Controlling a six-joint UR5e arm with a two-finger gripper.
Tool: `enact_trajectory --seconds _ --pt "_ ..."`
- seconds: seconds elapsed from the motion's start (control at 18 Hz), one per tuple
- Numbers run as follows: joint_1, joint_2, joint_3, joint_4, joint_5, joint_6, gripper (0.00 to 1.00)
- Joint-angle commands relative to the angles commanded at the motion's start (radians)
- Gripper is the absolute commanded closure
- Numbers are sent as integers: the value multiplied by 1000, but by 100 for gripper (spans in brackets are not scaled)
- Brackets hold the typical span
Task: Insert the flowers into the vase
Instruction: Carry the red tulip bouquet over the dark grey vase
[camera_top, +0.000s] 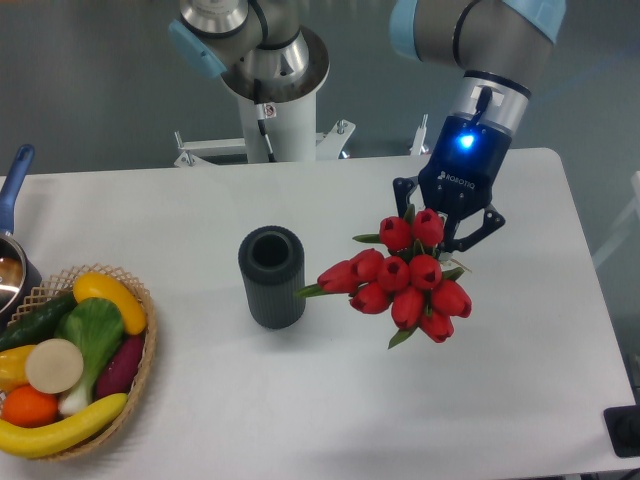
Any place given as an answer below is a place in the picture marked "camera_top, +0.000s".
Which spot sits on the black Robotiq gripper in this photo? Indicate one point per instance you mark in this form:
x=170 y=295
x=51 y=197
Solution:
x=459 y=176

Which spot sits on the red tulip bouquet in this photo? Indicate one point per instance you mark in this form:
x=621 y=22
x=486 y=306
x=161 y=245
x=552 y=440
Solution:
x=409 y=280

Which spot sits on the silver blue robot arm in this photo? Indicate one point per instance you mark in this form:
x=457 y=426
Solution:
x=502 y=48

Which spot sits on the dark grey ribbed vase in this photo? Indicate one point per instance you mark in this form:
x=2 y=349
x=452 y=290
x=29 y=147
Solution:
x=271 y=262

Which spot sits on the black device at edge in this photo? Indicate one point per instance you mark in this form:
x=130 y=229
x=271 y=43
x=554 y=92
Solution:
x=623 y=428

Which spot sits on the purple sweet potato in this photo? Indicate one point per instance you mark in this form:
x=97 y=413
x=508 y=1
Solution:
x=118 y=375

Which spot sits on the green bok choy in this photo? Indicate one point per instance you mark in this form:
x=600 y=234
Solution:
x=95 y=327

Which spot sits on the woven wicker basket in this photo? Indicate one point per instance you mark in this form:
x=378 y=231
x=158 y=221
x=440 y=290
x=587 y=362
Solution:
x=62 y=283

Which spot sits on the green cucumber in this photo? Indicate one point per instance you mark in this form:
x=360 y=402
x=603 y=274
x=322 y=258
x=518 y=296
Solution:
x=39 y=324

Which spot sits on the beige round radish slice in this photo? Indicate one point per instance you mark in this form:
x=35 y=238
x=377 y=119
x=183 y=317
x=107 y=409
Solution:
x=54 y=366

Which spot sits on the yellow pepper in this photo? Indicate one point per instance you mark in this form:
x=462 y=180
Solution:
x=13 y=367

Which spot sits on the orange fruit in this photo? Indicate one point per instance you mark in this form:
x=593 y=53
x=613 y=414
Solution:
x=29 y=408

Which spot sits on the yellow banana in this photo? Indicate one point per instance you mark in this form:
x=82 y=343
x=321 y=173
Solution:
x=39 y=442

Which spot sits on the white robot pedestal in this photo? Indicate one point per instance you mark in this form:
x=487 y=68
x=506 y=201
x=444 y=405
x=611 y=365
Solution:
x=273 y=65

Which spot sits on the blue handled saucepan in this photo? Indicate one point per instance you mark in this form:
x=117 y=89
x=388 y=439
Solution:
x=18 y=274

